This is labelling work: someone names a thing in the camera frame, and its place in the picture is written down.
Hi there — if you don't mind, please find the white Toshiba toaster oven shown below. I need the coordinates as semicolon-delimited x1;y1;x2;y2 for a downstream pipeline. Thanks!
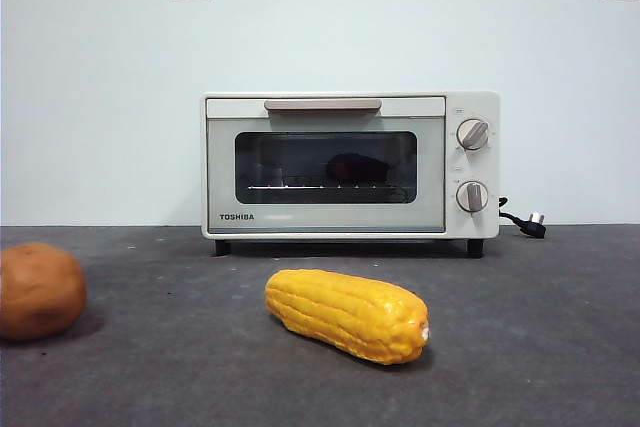
200;90;501;259

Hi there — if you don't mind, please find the black power cord with plug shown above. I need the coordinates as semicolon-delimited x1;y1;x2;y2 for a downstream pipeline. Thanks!
496;196;548;239

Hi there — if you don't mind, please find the oven door with beige handle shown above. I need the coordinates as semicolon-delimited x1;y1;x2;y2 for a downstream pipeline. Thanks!
205;95;447;236

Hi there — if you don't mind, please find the larger beige oven knob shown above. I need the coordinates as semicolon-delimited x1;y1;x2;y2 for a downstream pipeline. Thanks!
457;118;492;152

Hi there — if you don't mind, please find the purple eggplant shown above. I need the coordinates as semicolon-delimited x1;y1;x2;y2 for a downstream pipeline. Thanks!
324;151;395;184

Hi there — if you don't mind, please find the metal wire oven rack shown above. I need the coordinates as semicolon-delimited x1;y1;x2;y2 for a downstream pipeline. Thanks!
247;181;407;198

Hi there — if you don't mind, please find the brown potato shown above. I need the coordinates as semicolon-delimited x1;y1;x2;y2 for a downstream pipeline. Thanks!
0;242;88;341

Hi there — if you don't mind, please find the smaller beige oven knob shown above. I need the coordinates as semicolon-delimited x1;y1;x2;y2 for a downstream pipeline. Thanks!
455;179;491;213

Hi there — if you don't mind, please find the yellow corn cob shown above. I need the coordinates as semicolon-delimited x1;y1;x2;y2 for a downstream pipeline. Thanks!
264;268;431;365

